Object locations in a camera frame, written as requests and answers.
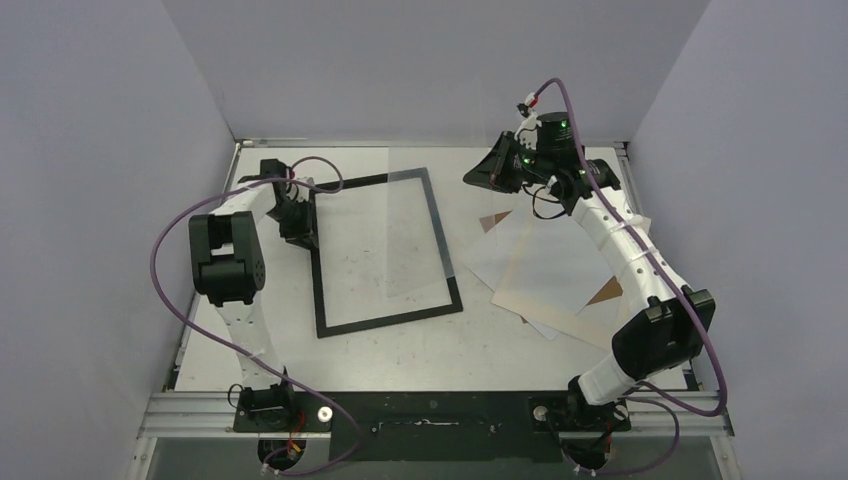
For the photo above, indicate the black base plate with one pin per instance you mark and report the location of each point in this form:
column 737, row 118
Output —
column 452, row 426

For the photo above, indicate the white photo paper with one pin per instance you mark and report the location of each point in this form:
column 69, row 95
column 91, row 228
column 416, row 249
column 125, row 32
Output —
column 550, row 258

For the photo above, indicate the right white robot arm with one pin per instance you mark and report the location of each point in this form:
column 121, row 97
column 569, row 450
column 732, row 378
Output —
column 668, row 318

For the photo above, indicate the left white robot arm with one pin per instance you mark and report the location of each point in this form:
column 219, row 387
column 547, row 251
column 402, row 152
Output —
column 229, row 270

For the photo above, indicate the aluminium front rail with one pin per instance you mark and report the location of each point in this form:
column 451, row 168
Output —
column 209, row 415

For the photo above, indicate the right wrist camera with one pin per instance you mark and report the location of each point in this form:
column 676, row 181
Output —
column 529, row 118

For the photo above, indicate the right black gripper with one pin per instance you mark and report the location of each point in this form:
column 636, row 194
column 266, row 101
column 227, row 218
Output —
column 502, row 162

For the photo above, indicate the brown cardboard backing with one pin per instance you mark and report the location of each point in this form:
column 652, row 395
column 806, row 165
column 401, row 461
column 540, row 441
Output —
column 613, row 288

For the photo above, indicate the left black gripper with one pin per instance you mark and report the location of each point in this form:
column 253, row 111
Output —
column 304, row 235

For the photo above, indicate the cream mat board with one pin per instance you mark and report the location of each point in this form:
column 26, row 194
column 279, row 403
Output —
column 556, row 277

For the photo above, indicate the black picture frame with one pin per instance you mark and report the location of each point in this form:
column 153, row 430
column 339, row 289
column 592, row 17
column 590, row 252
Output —
column 455, row 305

